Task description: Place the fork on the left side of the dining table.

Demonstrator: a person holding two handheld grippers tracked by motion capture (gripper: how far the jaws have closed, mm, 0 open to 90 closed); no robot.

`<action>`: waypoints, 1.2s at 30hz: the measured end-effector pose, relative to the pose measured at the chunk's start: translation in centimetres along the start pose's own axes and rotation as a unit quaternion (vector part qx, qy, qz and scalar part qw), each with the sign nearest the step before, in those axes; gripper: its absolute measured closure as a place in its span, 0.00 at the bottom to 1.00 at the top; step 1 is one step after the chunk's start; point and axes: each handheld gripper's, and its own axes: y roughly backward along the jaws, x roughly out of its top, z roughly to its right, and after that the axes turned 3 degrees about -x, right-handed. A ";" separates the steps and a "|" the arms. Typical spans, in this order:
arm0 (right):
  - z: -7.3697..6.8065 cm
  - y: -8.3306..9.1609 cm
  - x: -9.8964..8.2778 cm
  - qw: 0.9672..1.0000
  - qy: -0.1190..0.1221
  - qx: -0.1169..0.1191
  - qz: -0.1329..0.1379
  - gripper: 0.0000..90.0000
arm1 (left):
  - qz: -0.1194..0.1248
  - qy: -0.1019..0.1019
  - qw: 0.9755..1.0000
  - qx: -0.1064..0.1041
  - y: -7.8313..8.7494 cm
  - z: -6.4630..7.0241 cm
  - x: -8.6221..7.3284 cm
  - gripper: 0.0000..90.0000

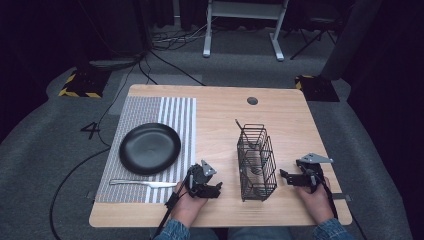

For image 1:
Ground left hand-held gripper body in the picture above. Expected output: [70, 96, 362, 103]
[185, 159, 218, 196]

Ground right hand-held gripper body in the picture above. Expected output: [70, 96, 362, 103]
[294, 152, 335, 195]

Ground black wire cutlery basket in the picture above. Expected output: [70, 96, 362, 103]
[236, 123, 279, 203]

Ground dark utensil with thin handle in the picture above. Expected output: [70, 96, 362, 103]
[234, 118, 258, 148]

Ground person's left hand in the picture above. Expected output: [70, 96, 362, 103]
[171, 181, 210, 230]

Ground person's right hand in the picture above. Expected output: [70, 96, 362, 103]
[295, 176, 336, 225]

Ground grey tape strip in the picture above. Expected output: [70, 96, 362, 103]
[331, 192, 353, 202]

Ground black round plate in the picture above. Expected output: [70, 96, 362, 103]
[118, 122, 182, 177]

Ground black base with yellow stripes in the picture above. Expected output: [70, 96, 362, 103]
[294, 74, 341, 103]
[57, 67, 113, 100]

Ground grey striped placemat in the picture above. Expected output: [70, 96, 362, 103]
[95, 95, 198, 205]

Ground black tripod stand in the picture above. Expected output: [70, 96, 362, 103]
[289, 15, 338, 61]

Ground grey pillar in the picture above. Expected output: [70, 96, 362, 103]
[319, 0, 383, 81]

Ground right hand-held gripper cable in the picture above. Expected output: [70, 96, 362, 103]
[303, 165, 368, 240]

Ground hand-held gripper cable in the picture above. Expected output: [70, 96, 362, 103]
[303, 165, 368, 240]
[153, 173, 193, 240]

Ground left hand-held gripper cable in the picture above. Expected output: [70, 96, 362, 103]
[153, 173, 193, 240]

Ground long black floor cable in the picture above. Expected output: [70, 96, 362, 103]
[49, 49, 149, 240]

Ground bundle of floor cables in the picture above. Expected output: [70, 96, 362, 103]
[151, 18, 214, 52]

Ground white desk frame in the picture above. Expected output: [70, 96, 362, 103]
[202, 0, 291, 62]

